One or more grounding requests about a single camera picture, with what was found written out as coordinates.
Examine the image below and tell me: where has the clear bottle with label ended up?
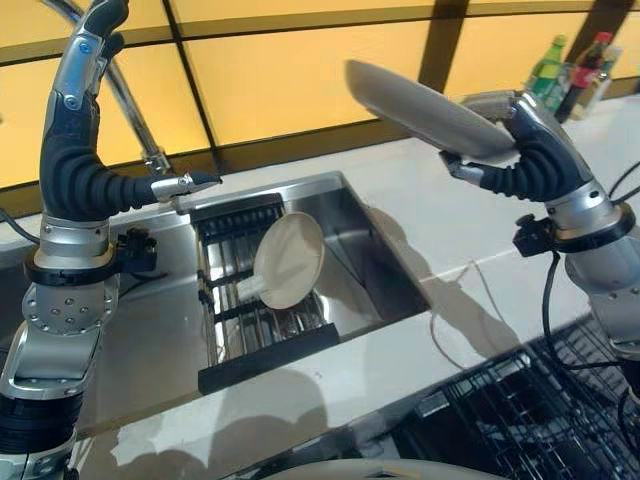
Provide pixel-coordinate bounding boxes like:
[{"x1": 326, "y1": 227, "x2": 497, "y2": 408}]
[{"x1": 581, "y1": 46, "x2": 624, "y2": 122}]

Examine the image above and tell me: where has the black wire dishwasher rack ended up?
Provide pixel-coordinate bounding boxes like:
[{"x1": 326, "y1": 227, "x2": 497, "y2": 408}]
[{"x1": 392, "y1": 317, "x2": 640, "y2": 480}]

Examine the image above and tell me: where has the stainless steel sink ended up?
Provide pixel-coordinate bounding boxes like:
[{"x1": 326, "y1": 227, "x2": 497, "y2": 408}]
[{"x1": 0, "y1": 170, "x2": 432, "y2": 436}]

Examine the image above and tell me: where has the dark bottle with red cap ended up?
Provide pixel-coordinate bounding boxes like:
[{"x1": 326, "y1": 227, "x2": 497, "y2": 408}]
[{"x1": 555, "y1": 31, "x2": 614, "y2": 124}]

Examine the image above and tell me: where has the black dish drying rack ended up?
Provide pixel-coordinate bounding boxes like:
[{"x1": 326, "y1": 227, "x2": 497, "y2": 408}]
[{"x1": 188, "y1": 192, "x2": 342, "y2": 397}]

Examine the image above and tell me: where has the green plastic bottle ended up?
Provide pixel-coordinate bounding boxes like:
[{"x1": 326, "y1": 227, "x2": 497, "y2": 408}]
[{"x1": 523, "y1": 34, "x2": 570, "y2": 117}]

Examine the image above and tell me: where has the chrome faucet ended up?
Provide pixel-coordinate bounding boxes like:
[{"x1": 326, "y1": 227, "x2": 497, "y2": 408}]
[{"x1": 42, "y1": 0, "x2": 172, "y2": 177}]

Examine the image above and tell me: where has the grey robot body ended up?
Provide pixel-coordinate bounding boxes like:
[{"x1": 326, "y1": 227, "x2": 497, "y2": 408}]
[{"x1": 277, "y1": 456, "x2": 504, "y2": 480}]

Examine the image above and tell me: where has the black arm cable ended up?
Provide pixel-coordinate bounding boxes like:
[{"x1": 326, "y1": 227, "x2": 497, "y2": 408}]
[
  {"x1": 541, "y1": 159, "x2": 640, "y2": 451},
  {"x1": 0, "y1": 208, "x2": 42, "y2": 247}
]

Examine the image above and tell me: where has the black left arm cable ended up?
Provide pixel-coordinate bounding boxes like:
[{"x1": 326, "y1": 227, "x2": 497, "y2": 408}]
[{"x1": 0, "y1": 208, "x2": 42, "y2": 247}]

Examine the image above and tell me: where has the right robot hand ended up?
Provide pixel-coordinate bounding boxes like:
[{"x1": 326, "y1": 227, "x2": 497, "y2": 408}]
[{"x1": 438, "y1": 89, "x2": 625, "y2": 245}]

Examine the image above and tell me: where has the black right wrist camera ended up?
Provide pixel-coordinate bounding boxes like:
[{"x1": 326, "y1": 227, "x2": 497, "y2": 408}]
[{"x1": 513, "y1": 213, "x2": 555, "y2": 259}]

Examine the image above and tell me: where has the white round plate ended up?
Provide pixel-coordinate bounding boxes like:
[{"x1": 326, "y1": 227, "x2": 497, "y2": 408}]
[{"x1": 253, "y1": 211, "x2": 327, "y2": 312}]

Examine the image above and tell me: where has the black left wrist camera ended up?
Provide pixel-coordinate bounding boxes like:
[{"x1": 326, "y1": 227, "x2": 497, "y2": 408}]
[{"x1": 115, "y1": 226, "x2": 159, "y2": 275}]

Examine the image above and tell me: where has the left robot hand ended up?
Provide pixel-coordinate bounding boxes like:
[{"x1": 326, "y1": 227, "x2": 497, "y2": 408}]
[{"x1": 37, "y1": 0, "x2": 224, "y2": 271}]

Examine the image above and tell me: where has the thin white cord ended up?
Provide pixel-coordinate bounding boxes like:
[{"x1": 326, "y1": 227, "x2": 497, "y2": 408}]
[{"x1": 428, "y1": 256, "x2": 504, "y2": 372}]

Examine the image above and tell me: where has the grey round plate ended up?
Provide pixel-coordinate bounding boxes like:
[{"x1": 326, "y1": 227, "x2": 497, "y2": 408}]
[{"x1": 344, "y1": 59, "x2": 519, "y2": 164}]

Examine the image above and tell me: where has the dark window frame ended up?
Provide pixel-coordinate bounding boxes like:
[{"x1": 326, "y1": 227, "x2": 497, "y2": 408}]
[{"x1": 0, "y1": 0, "x2": 640, "y2": 207}]

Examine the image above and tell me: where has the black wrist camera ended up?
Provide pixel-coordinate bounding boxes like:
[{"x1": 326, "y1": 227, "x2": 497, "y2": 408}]
[
  {"x1": 115, "y1": 226, "x2": 159, "y2": 275},
  {"x1": 513, "y1": 213, "x2": 555, "y2": 259}
]

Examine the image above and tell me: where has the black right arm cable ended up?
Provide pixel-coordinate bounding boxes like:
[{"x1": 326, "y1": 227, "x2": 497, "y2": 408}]
[{"x1": 541, "y1": 159, "x2": 640, "y2": 451}]

